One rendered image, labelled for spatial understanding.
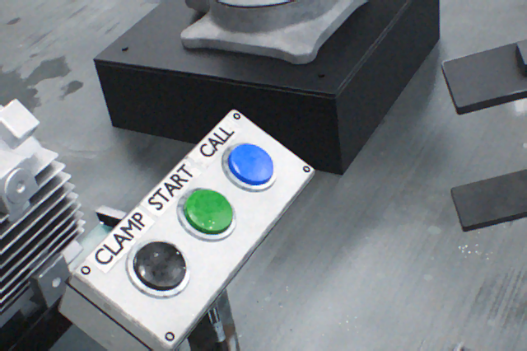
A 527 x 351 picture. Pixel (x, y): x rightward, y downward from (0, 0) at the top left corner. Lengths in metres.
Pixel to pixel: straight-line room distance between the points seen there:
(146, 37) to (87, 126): 0.15
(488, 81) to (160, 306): 0.21
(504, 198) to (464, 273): 0.29
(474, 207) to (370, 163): 0.43
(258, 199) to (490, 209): 0.15
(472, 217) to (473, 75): 0.14
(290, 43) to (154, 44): 0.19
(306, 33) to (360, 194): 0.20
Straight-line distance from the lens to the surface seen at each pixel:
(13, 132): 0.61
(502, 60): 0.44
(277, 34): 0.97
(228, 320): 0.58
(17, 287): 0.63
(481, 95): 0.43
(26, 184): 0.59
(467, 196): 0.55
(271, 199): 0.53
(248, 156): 0.53
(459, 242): 0.86
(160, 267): 0.47
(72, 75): 1.27
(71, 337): 0.71
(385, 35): 1.00
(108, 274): 0.47
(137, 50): 1.06
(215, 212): 0.50
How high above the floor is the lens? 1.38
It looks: 37 degrees down
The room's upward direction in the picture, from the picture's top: 10 degrees counter-clockwise
